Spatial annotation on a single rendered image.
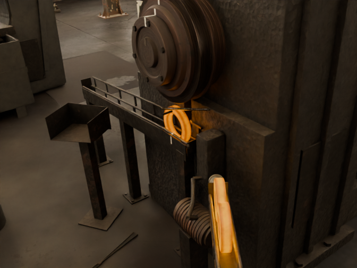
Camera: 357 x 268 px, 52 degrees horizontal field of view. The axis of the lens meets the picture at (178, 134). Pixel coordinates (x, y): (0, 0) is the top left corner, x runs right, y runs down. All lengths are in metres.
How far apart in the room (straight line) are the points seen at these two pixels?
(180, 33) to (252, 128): 0.44
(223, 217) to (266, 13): 0.68
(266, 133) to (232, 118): 0.17
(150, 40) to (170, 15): 0.13
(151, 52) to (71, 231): 1.29
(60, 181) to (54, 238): 0.59
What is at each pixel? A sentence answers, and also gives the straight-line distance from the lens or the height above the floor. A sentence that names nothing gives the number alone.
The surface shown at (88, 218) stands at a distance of 2.41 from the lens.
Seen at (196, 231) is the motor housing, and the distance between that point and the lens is 1.50.
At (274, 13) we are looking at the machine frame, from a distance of 1.29.
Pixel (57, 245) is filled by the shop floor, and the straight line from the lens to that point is 2.31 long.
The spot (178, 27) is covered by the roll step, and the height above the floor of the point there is 1.23.
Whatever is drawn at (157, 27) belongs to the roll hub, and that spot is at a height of 1.23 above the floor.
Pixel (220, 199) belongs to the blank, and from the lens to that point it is 1.24.
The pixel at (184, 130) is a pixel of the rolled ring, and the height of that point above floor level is 0.76.
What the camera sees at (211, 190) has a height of 0.69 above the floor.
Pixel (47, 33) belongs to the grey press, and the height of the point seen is 0.64.
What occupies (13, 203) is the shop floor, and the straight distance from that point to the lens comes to 2.75.
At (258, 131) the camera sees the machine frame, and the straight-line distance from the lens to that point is 1.39.
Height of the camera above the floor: 1.53
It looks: 29 degrees down
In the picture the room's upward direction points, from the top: 3 degrees counter-clockwise
